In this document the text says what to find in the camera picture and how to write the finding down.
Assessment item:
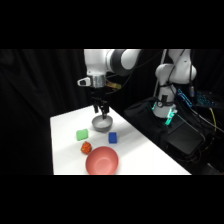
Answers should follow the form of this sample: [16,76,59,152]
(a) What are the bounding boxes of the blue cube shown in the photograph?
[108,131,119,145]

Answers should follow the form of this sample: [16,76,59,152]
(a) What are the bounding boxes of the tan wrist connector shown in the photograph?
[106,79,122,91]

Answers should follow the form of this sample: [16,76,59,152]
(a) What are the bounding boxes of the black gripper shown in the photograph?
[90,86,110,120]

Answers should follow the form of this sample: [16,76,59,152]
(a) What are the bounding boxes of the green base light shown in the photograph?
[151,101,178,127]

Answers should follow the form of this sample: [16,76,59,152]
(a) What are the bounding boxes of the green block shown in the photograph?
[75,128,90,141]

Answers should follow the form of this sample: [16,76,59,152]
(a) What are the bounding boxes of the black robot stand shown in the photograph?
[124,97,205,157]

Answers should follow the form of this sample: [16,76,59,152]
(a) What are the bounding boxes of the black box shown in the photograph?
[165,124,205,156]

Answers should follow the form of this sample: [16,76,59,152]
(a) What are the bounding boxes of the grey bowl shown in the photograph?
[91,115,114,132]

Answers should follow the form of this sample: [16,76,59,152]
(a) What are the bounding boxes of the black curtain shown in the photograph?
[0,49,224,176]

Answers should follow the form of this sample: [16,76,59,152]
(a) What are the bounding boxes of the red orange toy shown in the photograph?
[80,141,93,155]

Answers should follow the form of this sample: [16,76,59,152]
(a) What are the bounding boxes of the pink bowl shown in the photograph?
[84,145,120,176]

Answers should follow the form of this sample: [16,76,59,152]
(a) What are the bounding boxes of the yellow cable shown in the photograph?
[209,107,218,133]

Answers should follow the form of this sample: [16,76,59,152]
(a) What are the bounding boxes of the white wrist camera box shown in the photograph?
[77,76,91,88]

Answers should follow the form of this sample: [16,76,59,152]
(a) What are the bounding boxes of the blue lit electronics box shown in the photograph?
[195,90,224,109]

